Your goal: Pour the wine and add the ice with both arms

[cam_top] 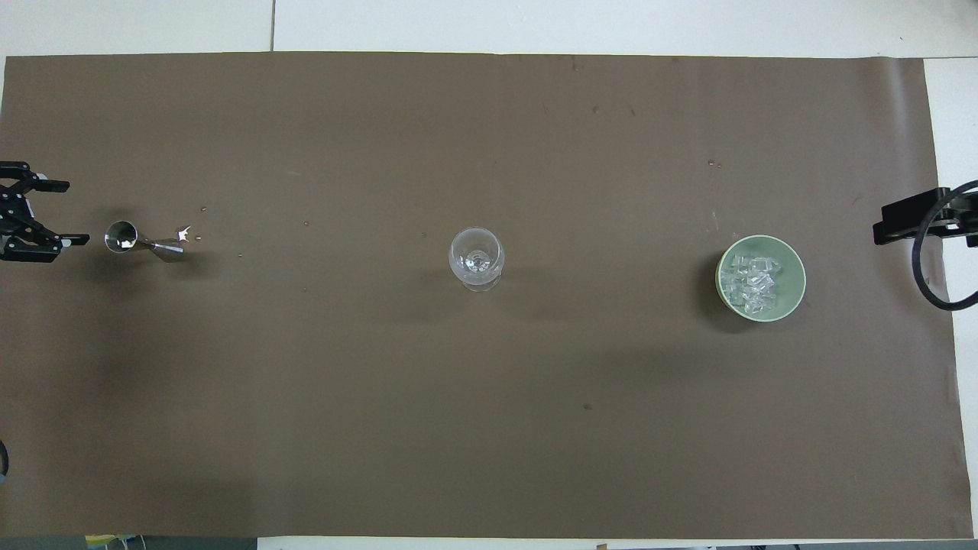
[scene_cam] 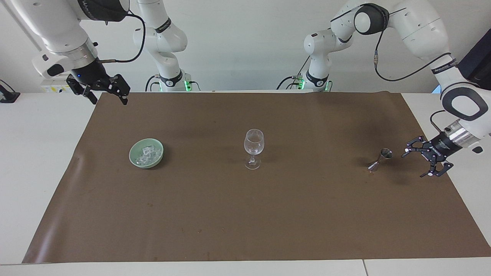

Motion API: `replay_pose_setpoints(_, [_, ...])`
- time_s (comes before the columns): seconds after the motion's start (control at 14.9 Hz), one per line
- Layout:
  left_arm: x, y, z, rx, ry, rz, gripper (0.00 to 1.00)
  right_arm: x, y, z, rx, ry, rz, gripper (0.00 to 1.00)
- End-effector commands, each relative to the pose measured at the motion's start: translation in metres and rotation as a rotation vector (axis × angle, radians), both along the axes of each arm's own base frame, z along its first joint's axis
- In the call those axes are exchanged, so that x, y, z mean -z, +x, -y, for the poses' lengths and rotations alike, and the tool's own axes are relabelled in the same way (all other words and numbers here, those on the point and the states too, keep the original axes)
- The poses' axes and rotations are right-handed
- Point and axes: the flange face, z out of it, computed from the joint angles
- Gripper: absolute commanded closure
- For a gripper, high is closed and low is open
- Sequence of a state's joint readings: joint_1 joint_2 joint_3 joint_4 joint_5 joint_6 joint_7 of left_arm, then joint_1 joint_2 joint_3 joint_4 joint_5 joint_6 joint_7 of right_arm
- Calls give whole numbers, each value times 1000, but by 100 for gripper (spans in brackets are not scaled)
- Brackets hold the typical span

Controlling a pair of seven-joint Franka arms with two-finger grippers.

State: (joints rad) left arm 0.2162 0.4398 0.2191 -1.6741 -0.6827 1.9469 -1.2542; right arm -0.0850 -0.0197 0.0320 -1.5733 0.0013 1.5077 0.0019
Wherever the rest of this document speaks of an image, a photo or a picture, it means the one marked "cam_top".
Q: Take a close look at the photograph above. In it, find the clear wine glass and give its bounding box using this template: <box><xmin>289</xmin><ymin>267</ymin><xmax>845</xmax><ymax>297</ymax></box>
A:
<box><xmin>448</xmin><ymin>226</ymin><xmax>506</xmax><ymax>293</ymax></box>

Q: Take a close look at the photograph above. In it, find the clear ice cubes heap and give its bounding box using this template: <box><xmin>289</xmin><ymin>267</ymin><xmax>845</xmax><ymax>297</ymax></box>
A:
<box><xmin>728</xmin><ymin>253</ymin><xmax>782</xmax><ymax>314</ymax></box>

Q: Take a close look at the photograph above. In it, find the silver metal jigger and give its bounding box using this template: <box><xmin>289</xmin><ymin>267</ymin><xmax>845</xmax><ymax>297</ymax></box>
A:
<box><xmin>104</xmin><ymin>220</ymin><xmax>187</xmax><ymax>264</ymax></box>

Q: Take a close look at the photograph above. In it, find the light green bowl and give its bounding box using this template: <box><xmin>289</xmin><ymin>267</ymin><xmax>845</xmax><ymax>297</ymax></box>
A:
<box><xmin>715</xmin><ymin>234</ymin><xmax>808</xmax><ymax>323</ymax></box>

